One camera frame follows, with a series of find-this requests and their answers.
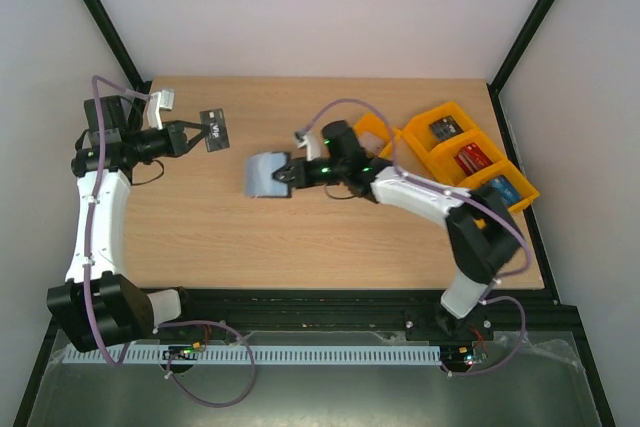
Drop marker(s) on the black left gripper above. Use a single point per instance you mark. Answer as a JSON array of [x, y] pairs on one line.
[[178, 139]]

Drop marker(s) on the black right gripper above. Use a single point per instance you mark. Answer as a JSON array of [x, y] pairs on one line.
[[297, 173]]

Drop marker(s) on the black VIP card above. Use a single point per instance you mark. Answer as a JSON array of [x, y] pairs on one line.
[[218, 137]]

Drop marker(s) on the black leather card holder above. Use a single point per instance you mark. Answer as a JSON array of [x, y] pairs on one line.
[[259, 180]]

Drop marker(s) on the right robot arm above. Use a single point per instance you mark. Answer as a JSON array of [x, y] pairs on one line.
[[482, 232]]

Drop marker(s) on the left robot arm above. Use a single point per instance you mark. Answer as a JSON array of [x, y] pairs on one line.
[[97, 306]]

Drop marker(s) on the white card stack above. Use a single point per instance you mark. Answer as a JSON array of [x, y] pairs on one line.
[[372, 144]]

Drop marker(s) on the yellow bin with white cards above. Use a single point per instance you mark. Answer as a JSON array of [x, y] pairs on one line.
[[370, 122]]

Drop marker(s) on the yellow bin with black cards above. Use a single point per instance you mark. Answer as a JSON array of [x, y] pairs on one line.
[[418, 126]]

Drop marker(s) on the black card stack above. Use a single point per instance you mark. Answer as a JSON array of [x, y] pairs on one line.
[[445, 128]]

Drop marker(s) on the red VIP card stack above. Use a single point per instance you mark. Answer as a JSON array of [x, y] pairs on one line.
[[471, 159]]

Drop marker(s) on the yellow bin with red cards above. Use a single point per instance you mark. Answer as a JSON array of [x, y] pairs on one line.
[[443, 166]]

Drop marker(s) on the blue card stack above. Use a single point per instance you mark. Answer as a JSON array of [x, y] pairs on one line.
[[508, 193]]

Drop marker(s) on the yellow bin with blue cards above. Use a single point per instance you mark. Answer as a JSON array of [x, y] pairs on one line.
[[505, 167]]

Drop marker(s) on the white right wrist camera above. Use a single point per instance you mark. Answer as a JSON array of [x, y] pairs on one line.
[[309, 143]]

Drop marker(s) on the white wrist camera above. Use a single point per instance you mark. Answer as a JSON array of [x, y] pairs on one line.
[[158, 102], [309, 143]]

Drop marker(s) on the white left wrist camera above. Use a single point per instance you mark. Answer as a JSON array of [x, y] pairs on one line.
[[158, 102]]

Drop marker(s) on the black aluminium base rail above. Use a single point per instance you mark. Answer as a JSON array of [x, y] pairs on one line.
[[417, 313]]

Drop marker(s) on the white slotted cable duct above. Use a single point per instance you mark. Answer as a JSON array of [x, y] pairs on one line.
[[288, 355]]

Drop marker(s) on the black frame post left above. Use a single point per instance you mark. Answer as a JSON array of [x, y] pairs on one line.
[[115, 43]]

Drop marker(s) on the black frame post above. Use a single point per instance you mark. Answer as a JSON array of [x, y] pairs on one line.
[[115, 43], [522, 41]]

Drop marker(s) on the black frame post right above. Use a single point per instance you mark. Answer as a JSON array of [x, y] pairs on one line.
[[522, 41]]

